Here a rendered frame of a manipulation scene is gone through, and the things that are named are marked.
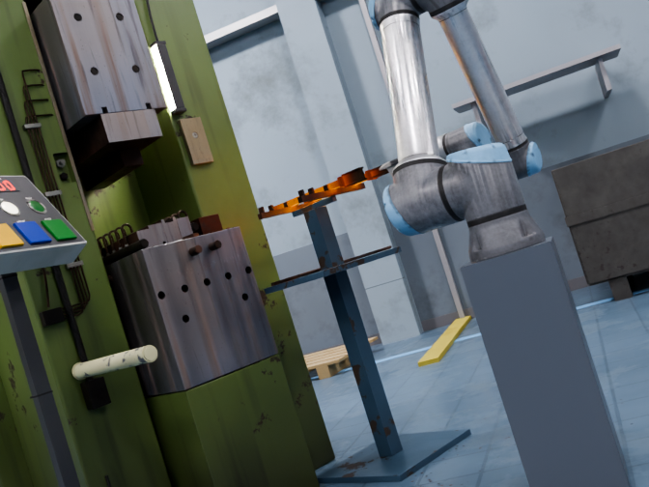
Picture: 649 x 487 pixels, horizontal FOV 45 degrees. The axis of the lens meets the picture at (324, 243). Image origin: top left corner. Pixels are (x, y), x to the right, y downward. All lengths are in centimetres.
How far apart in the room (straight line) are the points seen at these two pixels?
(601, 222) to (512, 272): 292
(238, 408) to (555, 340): 107
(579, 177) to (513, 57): 147
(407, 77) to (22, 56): 124
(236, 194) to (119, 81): 61
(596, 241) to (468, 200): 290
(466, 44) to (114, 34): 115
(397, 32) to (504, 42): 377
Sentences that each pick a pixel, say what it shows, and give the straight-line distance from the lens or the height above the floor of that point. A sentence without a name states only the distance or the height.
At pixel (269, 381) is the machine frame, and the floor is 40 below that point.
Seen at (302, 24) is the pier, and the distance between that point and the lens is 614.
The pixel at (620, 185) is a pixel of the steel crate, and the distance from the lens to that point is 477.
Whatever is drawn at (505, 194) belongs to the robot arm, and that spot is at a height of 73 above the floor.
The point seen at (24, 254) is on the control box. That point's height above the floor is 95.
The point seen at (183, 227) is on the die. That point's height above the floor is 96.
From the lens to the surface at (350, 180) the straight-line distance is 257.
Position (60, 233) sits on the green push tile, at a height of 100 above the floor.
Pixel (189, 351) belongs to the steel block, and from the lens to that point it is 244.
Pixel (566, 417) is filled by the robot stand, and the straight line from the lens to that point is 194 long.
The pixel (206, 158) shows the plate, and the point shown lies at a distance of 286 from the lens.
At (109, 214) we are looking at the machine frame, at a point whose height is 113.
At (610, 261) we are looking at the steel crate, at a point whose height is 23.
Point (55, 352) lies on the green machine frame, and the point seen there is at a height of 70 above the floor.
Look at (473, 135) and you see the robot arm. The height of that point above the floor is 94.
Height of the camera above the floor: 70
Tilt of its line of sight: 2 degrees up
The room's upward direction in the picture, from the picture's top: 17 degrees counter-clockwise
